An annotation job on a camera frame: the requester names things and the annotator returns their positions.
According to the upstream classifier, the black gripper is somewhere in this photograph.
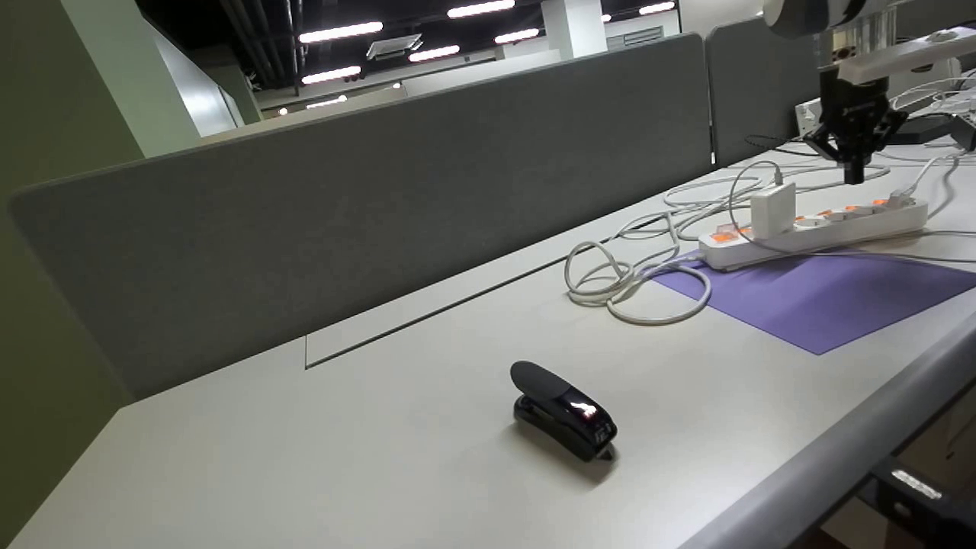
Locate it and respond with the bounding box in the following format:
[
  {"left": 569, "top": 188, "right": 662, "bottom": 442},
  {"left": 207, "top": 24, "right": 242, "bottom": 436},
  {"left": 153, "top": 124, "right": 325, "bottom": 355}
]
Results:
[{"left": 807, "top": 68, "right": 906, "bottom": 184}]

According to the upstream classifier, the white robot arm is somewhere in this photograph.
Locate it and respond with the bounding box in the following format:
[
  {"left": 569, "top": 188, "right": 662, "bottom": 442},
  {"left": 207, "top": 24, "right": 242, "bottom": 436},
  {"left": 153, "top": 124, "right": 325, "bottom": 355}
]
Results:
[{"left": 760, "top": 0, "right": 976, "bottom": 184}]

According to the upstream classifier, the white power adapter plug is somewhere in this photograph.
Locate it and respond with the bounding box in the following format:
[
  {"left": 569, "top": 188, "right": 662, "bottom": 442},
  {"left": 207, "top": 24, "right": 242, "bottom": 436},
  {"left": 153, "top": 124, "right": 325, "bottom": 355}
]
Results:
[{"left": 750, "top": 172, "right": 797, "bottom": 242}]

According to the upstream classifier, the purple paper sheet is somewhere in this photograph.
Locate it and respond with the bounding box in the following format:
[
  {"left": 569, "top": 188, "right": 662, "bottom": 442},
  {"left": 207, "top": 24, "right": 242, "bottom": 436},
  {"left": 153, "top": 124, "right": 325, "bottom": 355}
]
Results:
[{"left": 702, "top": 252, "right": 976, "bottom": 355}]

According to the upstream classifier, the black stapler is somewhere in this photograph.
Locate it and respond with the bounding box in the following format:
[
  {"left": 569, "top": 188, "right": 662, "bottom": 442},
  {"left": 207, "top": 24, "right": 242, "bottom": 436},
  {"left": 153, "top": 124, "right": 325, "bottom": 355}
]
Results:
[{"left": 509, "top": 360, "right": 616, "bottom": 460}]

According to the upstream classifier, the grey desk divider panel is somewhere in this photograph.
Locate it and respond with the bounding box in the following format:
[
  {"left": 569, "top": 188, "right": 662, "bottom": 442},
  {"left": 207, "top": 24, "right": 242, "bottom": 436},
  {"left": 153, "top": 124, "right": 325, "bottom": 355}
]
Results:
[{"left": 9, "top": 19, "right": 827, "bottom": 397}]

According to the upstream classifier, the white extension cord power strip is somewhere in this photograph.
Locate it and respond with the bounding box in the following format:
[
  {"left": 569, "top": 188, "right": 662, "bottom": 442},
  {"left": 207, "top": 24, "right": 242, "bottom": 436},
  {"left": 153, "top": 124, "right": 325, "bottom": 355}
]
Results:
[{"left": 697, "top": 199, "right": 927, "bottom": 271}]

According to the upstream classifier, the white coiled cable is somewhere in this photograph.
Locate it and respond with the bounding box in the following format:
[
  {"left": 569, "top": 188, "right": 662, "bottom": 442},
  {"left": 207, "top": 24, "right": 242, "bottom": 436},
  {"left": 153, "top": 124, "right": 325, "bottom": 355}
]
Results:
[{"left": 560, "top": 141, "right": 976, "bottom": 330}]

